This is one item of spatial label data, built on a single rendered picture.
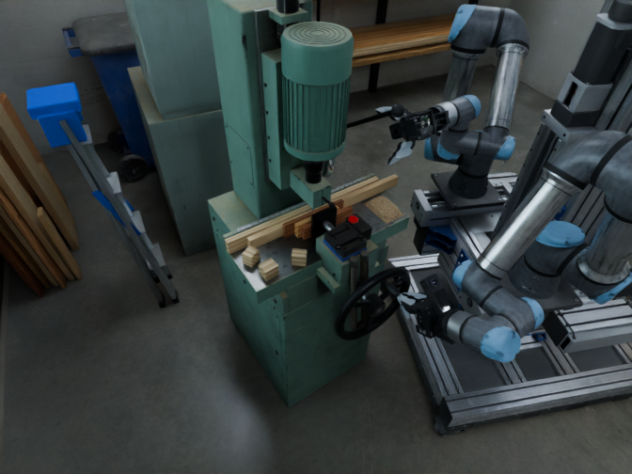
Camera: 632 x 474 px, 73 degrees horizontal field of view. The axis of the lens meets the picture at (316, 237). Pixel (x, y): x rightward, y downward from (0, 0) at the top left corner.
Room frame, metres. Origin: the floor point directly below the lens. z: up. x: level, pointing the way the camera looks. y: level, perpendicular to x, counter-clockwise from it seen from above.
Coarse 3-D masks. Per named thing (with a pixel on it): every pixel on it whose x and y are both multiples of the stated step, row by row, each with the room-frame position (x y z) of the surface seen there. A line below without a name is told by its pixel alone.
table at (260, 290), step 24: (360, 216) 1.08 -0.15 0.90; (408, 216) 1.09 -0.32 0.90; (288, 240) 0.96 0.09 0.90; (312, 240) 0.96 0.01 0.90; (240, 264) 0.85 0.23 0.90; (288, 264) 0.85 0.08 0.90; (312, 264) 0.86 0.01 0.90; (264, 288) 0.76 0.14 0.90; (288, 288) 0.81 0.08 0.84; (336, 288) 0.79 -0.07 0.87
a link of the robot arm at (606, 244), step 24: (624, 144) 0.73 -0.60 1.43; (600, 168) 0.72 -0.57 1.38; (624, 168) 0.69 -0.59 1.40; (624, 192) 0.67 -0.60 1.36; (624, 216) 0.66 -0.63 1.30; (600, 240) 0.73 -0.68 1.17; (624, 240) 0.69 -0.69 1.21; (576, 264) 0.79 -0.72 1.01; (600, 264) 0.72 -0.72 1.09; (624, 264) 0.72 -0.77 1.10; (600, 288) 0.72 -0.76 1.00
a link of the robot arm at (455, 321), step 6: (456, 312) 0.60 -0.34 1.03; (462, 312) 0.60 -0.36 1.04; (450, 318) 0.59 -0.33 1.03; (456, 318) 0.58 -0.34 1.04; (462, 318) 0.58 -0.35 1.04; (450, 324) 0.58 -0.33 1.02; (456, 324) 0.57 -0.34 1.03; (450, 330) 0.56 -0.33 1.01; (456, 330) 0.56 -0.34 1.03; (450, 336) 0.56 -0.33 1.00; (456, 336) 0.55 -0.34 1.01
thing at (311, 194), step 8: (296, 168) 1.11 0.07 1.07; (304, 168) 1.11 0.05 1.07; (296, 176) 1.07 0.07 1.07; (304, 176) 1.08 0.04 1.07; (296, 184) 1.07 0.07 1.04; (304, 184) 1.04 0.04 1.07; (312, 184) 1.03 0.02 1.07; (320, 184) 1.03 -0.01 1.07; (328, 184) 1.04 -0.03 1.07; (296, 192) 1.07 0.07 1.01; (304, 192) 1.04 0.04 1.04; (312, 192) 1.00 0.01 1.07; (320, 192) 1.01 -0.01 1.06; (328, 192) 1.03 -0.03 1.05; (312, 200) 1.00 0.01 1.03; (320, 200) 1.01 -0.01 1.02; (312, 208) 1.00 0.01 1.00
